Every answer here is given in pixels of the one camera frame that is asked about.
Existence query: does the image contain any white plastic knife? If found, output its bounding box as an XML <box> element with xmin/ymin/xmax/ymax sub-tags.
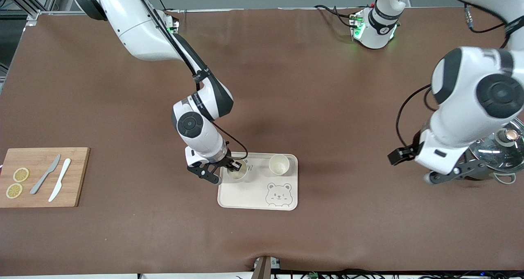
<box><xmin>48</xmin><ymin>158</ymin><xmax>72</xmax><ymax>203</ymax></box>

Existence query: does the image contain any brown table cover sheet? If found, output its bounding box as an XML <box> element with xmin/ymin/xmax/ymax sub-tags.
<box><xmin>0</xmin><ymin>7</ymin><xmax>524</xmax><ymax>276</ymax></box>

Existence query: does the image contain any black truss left camera bracket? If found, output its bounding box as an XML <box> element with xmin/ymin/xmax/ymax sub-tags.
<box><xmin>423</xmin><ymin>158</ymin><xmax>492</xmax><ymax>185</ymax></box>

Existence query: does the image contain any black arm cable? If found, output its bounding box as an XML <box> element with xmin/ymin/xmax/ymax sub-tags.
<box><xmin>395</xmin><ymin>0</ymin><xmax>524</xmax><ymax>149</ymax></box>
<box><xmin>131</xmin><ymin>0</ymin><xmax>249</xmax><ymax>162</ymax></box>

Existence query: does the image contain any grey plastic knife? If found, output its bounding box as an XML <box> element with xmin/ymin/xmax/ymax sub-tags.
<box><xmin>30</xmin><ymin>154</ymin><xmax>61</xmax><ymax>195</ymax></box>

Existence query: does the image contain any white IKEA cup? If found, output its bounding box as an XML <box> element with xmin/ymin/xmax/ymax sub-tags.
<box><xmin>226</xmin><ymin>160</ymin><xmax>248</xmax><ymax>181</ymax></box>
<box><xmin>268</xmin><ymin>154</ymin><xmax>291</xmax><ymax>176</ymax></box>

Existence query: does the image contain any black base power cable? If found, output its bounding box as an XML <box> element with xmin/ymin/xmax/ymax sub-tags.
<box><xmin>314</xmin><ymin>4</ymin><xmax>357</xmax><ymax>28</ymax></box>

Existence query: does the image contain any grey electric cooking pot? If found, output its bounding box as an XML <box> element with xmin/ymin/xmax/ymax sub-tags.
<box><xmin>467</xmin><ymin>117</ymin><xmax>524</xmax><ymax>185</ymax></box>

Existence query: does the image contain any black truss camera bracket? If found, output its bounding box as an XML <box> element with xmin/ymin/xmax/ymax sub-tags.
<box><xmin>423</xmin><ymin>158</ymin><xmax>492</xmax><ymax>185</ymax></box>
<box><xmin>187</xmin><ymin>164</ymin><xmax>222</xmax><ymax>186</ymax></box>

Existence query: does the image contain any aluminium frame profile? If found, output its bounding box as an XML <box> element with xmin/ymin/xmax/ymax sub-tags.
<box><xmin>0</xmin><ymin>0</ymin><xmax>63</xmax><ymax>27</ymax></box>

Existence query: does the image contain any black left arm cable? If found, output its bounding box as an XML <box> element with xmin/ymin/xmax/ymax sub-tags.
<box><xmin>395</xmin><ymin>0</ymin><xmax>524</xmax><ymax>149</ymax></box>

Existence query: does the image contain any cream bear print tray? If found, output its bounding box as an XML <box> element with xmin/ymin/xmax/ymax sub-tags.
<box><xmin>217</xmin><ymin>152</ymin><xmax>298</xmax><ymax>211</ymax></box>

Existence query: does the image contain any black truss right camera bracket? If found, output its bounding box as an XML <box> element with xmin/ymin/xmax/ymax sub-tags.
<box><xmin>187</xmin><ymin>164</ymin><xmax>222</xmax><ymax>186</ymax></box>

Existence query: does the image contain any bamboo cutting board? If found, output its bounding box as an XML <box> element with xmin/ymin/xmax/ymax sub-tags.
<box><xmin>0</xmin><ymin>147</ymin><xmax>90</xmax><ymax>208</ymax></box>

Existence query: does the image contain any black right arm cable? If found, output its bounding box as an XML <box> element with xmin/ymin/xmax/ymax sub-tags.
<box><xmin>131</xmin><ymin>0</ymin><xmax>249</xmax><ymax>162</ymax></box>

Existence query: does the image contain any metal table edge clamp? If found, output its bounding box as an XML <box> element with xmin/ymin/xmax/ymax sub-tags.
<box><xmin>253</xmin><ymin>255</ymin><xmax>281</xmax><ymax>279</ymax></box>

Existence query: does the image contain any glass pot lid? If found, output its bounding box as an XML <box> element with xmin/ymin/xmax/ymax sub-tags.
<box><xmin>469</xmin><ymin>117</ymin><xmax>524</xmax><ymax>173</ymax></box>

